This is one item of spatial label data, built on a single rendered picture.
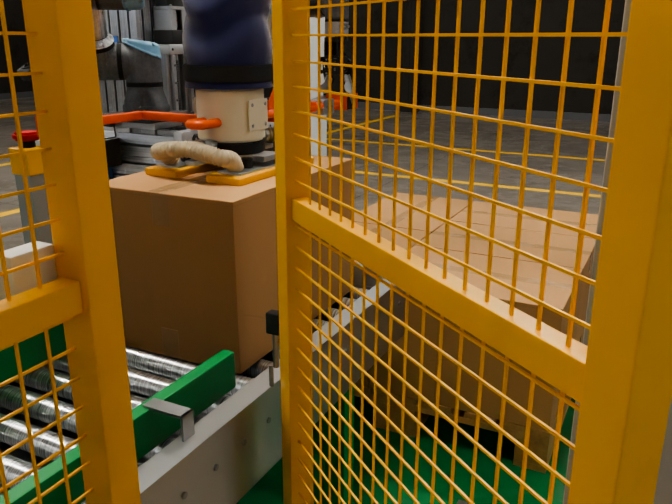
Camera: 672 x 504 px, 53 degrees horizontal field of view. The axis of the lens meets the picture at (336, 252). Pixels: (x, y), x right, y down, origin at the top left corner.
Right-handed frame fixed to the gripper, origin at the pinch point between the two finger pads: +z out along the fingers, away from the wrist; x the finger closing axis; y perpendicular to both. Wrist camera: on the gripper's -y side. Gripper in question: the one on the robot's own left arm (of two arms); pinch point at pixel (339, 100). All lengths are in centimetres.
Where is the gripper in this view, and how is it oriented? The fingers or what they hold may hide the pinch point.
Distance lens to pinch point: 228.2
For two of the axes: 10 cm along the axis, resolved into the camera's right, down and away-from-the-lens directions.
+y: -4.7, 2.6, -8.5
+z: 0.0, 9.6, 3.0
